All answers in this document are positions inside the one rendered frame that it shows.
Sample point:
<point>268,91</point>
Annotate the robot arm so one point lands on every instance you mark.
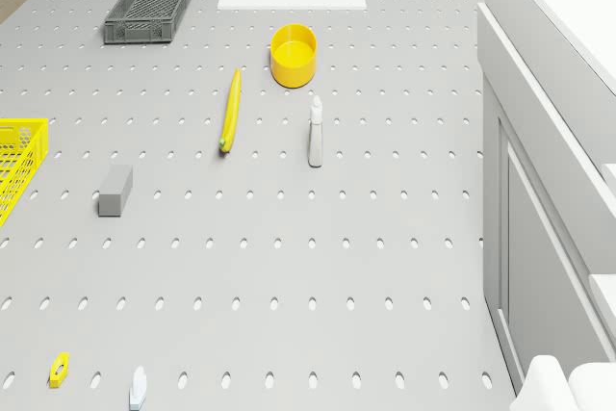
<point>544,382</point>

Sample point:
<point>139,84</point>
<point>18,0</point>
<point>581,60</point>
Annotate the small white bottle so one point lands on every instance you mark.
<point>315,146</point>

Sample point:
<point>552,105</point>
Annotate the banana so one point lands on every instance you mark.
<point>232,112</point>

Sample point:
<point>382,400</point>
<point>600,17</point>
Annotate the yellow bowl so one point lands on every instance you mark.
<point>293,69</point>

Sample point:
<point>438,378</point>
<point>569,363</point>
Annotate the grey cube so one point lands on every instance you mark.
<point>114,194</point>

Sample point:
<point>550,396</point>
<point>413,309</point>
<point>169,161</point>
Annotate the white cabinet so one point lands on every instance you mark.
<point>539,238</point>

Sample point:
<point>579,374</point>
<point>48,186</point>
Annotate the yellow basket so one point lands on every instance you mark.
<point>41,141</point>

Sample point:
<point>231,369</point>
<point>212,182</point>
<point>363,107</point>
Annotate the bolt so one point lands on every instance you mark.
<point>137,389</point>

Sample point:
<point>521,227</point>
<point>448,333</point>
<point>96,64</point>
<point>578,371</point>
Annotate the yellow carton box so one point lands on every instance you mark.
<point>54,379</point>

